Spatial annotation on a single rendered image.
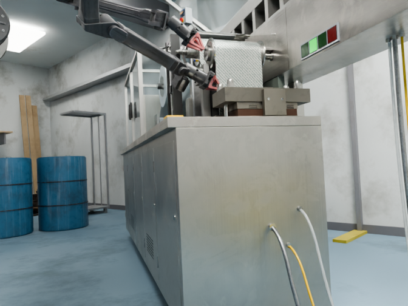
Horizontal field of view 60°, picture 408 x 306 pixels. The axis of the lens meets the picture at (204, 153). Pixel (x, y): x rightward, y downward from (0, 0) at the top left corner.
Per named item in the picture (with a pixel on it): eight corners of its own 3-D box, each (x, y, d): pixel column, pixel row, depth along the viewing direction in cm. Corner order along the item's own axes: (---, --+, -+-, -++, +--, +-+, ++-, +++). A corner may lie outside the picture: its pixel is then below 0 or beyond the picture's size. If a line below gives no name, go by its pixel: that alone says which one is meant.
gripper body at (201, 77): (208, 84, 157) (193, 76, 155) (201, 89, 166) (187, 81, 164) (214, 72, 158) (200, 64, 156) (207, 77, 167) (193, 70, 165)
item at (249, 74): (217, 101, 163) (215, 61, 164) (263, 101, 170) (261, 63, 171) (217, 100, 163) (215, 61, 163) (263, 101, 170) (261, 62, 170)
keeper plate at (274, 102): (263, 115, 147) (261, 89, 148) (284, 115, 150) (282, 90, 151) (265, 115, 145) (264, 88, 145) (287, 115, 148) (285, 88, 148)
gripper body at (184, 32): (189, 39, 161) (176, 28, 160) (183, 46, 171) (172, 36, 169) (197, 29, 162) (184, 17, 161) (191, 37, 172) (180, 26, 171)
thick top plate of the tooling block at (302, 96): (212, 107, 158) (212, 94, 158) (291, 108, 170) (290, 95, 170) (225, 101, 143) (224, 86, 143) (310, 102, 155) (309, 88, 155)
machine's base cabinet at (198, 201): (125, 237, 367) (122, 155, 370) (185, 231, 387) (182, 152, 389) (184, 365, 127) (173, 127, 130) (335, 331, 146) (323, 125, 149)
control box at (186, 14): (178, 25, 225) (177, 10, 225) (186, 27, 229) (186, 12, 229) (183, 22, 219) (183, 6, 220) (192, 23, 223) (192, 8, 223)
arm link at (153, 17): (71, 8, 164) (75, -17, 161) (77, 11, 170) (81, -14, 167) (160, 31, 162) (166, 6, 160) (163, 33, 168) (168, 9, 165)
